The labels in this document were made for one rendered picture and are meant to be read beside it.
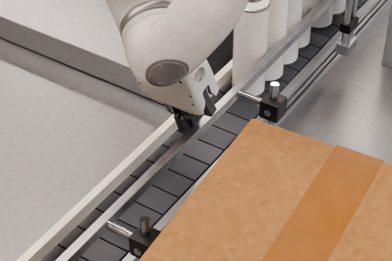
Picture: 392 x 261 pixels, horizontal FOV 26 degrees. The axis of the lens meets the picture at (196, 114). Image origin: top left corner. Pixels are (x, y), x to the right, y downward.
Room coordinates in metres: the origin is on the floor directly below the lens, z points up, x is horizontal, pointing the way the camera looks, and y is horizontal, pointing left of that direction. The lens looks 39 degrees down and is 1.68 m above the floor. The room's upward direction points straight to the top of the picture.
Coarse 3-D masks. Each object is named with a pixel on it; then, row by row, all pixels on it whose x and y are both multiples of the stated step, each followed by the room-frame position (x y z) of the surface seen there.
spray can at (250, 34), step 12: (252, 0) 1.04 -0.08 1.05; (264, 0) 1.05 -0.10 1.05; (252, 12) 1.03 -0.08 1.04; (264, 12) 1.04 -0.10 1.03; (240, 24) 1.04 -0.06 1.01; (252, 24) 1.03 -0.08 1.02; (264, 24) 1.04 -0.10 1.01; (240, 36) 1.04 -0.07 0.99; (252, 36) 1.03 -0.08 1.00; (264, 36) 1.04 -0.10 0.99; (240, 48) 1.03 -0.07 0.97; (252, 48) 1.03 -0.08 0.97; (264, 48) 1.04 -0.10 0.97; (240, 60) 1.03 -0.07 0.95; (252, 60) 1.03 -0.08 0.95; (240, 72) 1.03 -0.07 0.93; (264, 72) 1.04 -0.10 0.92; (252, 84) 1.03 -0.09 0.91; (264, 84) 1.05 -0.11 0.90
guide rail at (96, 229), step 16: (336, 0) 1.21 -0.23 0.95; (272, 48) 1.05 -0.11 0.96; (256, 64) 1.01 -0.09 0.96; (240, 80) 0.97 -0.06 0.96; (224, 96) 0.93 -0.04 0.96; (192, 128) 0.86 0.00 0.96; (176, 144) 0.83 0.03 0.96; (160, 160) 0.80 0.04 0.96; (144, 176) 0.77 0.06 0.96; (128, 192) 0.74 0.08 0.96; (112, 208) 0.71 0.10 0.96; (96, 224) 0.69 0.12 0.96; (80, 240) 0.66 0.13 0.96; (64, 256) 0.64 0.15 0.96
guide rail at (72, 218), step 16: (224, 80) 1.05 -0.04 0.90; (160, 128) 0.92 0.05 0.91; (176, 128) 0.94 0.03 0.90; (144, 144) 0.88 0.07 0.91; (160, 144) 0.90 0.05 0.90; (128, 160) 0.85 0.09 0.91; (144, 160) 0.87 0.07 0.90; (112, 176) 0.82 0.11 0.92; (96, 192) 0.79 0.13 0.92; (80, 208) 0.76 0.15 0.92; (64, 224) 0.73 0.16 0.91; (48, 240) 0.71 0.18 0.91; (32, 256) 0.68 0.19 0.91
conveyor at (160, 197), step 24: (360, 0) 1.32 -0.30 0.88; (336, 24) 1.24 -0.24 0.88; (312, 48) 1.17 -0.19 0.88; (288, 72) 1.10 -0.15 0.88; (216, 96) 1.04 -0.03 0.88; (216, 120) 0.98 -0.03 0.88; (240, 120) 0.98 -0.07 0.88; (168, 144) 0.92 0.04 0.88; (192, 144) 0.92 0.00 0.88; (216, 144) 0.92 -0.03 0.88; (144, 168) 0.87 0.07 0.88; (168, 168) 0.87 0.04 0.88; (192, 168) 0.87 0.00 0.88; (120, 192) 0.83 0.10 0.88; (144, 192) 0.83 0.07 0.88; (168, 192) 0.83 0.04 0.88; (96, 216) 0.78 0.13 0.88; (120, 216) 0.78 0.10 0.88; (72, 240) 0.74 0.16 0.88; (96, 240) 0.74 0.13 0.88; (120, 240) 0.74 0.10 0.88
